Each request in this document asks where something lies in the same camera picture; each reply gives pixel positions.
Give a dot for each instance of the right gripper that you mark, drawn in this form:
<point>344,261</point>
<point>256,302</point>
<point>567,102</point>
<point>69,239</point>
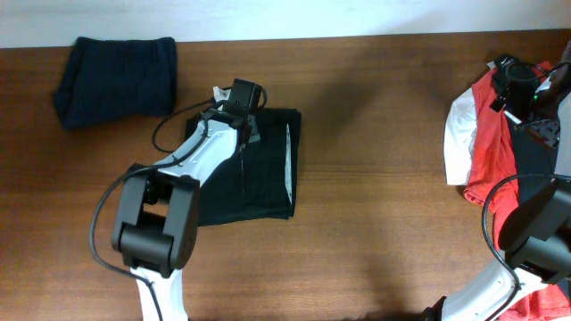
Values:
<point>520,93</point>

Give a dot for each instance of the black shorts with white stripe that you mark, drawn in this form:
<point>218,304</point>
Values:
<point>261,180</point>

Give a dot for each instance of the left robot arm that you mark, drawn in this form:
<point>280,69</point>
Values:
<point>156,224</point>

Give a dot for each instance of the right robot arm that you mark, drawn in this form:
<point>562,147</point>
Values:
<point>533,247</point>

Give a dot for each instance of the black garment under right gripper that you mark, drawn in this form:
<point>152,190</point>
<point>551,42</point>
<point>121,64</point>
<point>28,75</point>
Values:
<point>531,157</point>

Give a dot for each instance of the red garment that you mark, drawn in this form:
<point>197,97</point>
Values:
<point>493,159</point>

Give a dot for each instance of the white garment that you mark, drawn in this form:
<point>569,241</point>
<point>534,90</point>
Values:
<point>459,138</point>

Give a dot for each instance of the folded navy blue garment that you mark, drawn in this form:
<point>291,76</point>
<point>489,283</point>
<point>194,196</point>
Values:
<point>106,80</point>

